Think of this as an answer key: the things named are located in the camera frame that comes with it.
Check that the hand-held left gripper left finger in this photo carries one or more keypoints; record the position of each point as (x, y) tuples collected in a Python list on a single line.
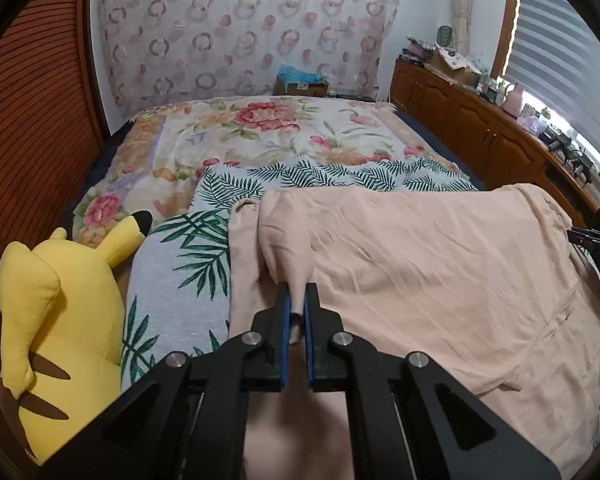
[(284, 340)]

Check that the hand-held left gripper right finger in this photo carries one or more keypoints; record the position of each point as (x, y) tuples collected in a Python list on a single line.
[(310, 340)]

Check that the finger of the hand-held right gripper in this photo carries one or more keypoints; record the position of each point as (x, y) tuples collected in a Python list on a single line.
[(587, 237)]

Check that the peach printed t-shirt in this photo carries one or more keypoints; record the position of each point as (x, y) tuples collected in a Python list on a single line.
[(430, 260)]

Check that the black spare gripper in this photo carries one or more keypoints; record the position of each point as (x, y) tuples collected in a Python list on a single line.
[(555, 141), (580, 167)]

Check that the white bottle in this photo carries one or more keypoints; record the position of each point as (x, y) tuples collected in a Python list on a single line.
[(543, 119)]

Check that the clear plastic bag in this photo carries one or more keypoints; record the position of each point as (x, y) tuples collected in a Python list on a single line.
[(528, 124)]

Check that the leaf print bed sheet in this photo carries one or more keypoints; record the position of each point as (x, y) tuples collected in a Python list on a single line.
[(180, 260)]

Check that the pink jug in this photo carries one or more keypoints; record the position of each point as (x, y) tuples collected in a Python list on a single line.
[(512, 100)]

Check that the long wooden cabinet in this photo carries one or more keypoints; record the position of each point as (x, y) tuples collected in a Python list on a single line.
[(460, 120)]

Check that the grey striped window blind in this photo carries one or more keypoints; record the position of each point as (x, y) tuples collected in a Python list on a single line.
[(555, 35)]

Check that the floral blanket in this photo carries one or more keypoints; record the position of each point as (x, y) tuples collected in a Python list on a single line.
[(260, 125)]

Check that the open cardboard box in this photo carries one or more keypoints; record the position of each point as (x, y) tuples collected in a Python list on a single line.
[(452, 67)]

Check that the yellow plush toy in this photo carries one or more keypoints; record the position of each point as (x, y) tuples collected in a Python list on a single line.
[(65, 310)]

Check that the small grey desk fan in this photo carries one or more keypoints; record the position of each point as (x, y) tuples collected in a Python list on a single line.
[(446, 37)]

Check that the stack of printed packets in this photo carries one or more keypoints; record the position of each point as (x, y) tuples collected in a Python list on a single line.
[(420, 50)]

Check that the cream tied curtain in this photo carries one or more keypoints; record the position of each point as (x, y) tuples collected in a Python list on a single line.
[(465, 5)]

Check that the wooden window frame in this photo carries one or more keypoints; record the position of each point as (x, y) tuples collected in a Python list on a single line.
[(507, 20)]

